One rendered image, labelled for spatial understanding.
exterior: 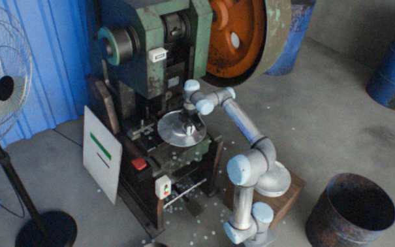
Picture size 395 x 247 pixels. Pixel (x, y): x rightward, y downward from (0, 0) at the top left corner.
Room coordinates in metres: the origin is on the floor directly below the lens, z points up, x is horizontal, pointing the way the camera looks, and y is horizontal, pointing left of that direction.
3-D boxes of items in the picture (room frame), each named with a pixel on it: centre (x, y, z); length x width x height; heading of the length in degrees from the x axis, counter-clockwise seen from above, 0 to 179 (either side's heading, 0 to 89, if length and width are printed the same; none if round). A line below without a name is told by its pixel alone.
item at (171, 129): (1.28, 0.08, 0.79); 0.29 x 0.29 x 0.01
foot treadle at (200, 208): (1.31, 0.11, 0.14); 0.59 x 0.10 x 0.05; 45
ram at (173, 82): (1.37, 0.18, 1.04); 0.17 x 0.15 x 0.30; 45
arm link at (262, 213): (0.85, -0.39, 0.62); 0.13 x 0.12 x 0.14; 125
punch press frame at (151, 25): (1.50, 0.31, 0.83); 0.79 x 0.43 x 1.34; 45
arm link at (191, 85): (1.23, 0.04, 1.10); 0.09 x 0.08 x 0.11; 35
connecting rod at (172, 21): (1.40, 0.21, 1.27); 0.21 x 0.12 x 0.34; 45
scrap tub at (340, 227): (1.13, -1.08, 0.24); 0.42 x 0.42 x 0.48
